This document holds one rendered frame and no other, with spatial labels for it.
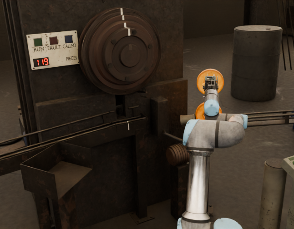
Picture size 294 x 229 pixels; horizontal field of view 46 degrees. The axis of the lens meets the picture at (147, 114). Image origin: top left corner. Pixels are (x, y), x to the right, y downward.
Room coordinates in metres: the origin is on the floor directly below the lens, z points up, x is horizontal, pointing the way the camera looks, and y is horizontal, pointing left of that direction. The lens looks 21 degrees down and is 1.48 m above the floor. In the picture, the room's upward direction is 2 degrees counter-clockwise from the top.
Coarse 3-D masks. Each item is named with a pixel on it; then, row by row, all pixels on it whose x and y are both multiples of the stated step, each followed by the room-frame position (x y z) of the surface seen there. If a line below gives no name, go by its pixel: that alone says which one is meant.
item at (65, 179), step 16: (64, 144) 1.60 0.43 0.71; (32, 160) 1.45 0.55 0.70; (48, 160) 1.54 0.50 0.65; (64, 160) 1.61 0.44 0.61; (80, 160) 1.56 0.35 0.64; (32, 176) 1.36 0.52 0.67; (48, 176) 1.31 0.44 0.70; (64, 176) 1.47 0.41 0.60; (80, 176) 1.46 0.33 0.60; (32, 192) 1.37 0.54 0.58; (48, 192) 1.32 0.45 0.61; (64, 192) 1.35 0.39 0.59; (64, 208) 1.45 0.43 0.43; (64, 224) 1.45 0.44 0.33
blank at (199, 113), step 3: (201, 105) 1.96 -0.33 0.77; (198, 108) 1.96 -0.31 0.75; (201, 108) 1.96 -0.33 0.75; (219, 108) 1.94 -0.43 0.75; (198, 111) 1.96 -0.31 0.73; (201, 111) 1.96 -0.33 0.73; (219, 111) 1.94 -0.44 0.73; (198, 114) 1.96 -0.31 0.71; (201, 114) 1.96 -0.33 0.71; (198, 117) 1.96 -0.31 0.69; (201, 117) 1.96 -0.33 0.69; (204, 117) 1.96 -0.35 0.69
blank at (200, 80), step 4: (204, 72) 1.96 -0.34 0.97; (208, 72) 1.96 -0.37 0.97; (212, 72) 1.96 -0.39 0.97; (216, 72) 1.95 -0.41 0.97; (200, 76) 1.97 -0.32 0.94; (204, 76) 1.96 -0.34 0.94; (216, 76) 1.95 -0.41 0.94; (220, 76) 1.95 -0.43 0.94; (200, 80) 1.97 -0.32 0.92; (204, 80) 1.96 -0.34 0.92; (220, 80) 1.95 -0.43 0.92; (200, 84) 1.97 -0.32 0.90; (220, 84) 1.95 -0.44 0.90; (200, 88) 1.97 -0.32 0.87; (220, 88) 1.95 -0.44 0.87
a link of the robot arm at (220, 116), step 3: (219, 114) 1.69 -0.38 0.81; (222, 114) 1.68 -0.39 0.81; (225, 114) 1.68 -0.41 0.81; (207, 117) 1.68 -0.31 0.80; (210, 117) 1.66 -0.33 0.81; (213, 117) 1.66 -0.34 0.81; (216, 117) 1.67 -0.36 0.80; (219, 117) 1.67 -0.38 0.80; (222, 117) 1.67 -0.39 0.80; (225, 117) 1.66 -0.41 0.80; (219, 120) 1.66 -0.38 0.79; (222, 120) 1.66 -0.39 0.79
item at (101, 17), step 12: (108, 12) 1.84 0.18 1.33; (120, 12) 1.87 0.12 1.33; (132, 12) 1.90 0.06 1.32; (96, 24) 1.81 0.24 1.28; (84, 36) 1.79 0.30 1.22; (156, 36) 1.96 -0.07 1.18; (84, 48) 1.78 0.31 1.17; (84, 60) 1.78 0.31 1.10; (96, 84) 1.80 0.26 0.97; (144, 84) 1.93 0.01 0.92
